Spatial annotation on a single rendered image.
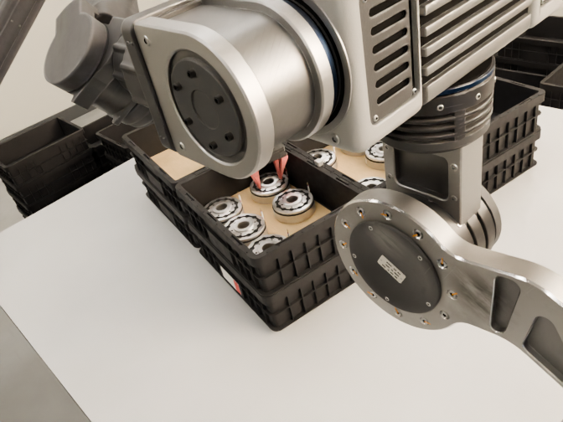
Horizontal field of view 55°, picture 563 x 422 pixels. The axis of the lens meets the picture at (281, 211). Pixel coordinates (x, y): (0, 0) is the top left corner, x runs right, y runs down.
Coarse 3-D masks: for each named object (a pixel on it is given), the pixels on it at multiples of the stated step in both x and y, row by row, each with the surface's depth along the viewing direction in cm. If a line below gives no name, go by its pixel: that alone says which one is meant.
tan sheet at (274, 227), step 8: (240, 192) 145; (248, 192) 145; (248, 200) 141; (248, 208) 138; (256, 208) 138; (264, 208) 137; (272, 208) 136; (320, 208) 133; (264, 216) 134; (272, 216) 134; (312, 216) 131; (320, 216) 130; (272, 224) 131; (280, 224) 130; (288, 224) 130; (296, 224) 129; (304, 224) 129; (272, 232) 129; (280, 232) 128; (288, 232) 128
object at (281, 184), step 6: (264, 174) 144; (270, 174) 144; (276, 174) 143; (282, 180) 141; (252, 186) 141; (276, 186) 139; (282, 186) 138; (252, 192) 139; (258, 192) 138; (264, 192) 138; (270, 192) 137; (276, 192) 137
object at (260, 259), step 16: (304, 160) 133; (192, 176) 137; (336, 176) 125; (192, 208) 129; (336, 208) 115; (320, 224) 112; (288, 240) 109; (304, 240) 111; (256, 256) 107; (272, 256) 108
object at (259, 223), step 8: (240, 216) 131; (248, 216) 131; (256, 216) 130; (232, 224) 129; (256, 224) 127; (264, 224) 126; (232, 232) 126; (248, 232) 125; (256, 232) 125; (240, 240) 124
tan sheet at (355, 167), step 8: (336, 152) 152; (344, 160) 148; (352, 160) 148; (360, 160) 147; (344, 168) 145; (352, 168) 144; (360, 168) 144; (368, 168) 143; (352, 176) 141; (360, 176) 141; (368, 176) 140; (376, 176) 139; (384, 176) 139
